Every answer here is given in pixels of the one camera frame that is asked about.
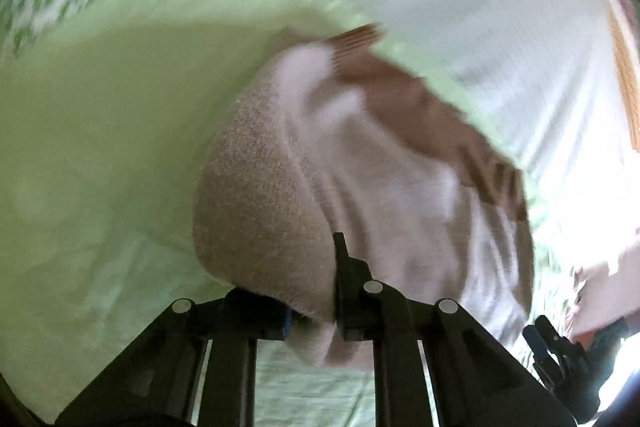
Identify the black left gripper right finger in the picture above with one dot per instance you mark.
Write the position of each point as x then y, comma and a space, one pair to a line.
435, 364

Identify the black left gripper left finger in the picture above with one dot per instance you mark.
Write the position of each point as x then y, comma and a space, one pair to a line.
194, 365

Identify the beige fluffy sweater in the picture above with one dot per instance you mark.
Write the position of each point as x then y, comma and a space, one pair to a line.
331, 139

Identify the light green bed sheet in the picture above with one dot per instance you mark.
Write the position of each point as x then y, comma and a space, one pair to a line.
106, 125

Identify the white striped duvet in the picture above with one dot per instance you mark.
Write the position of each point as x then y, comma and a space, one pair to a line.
542, 76

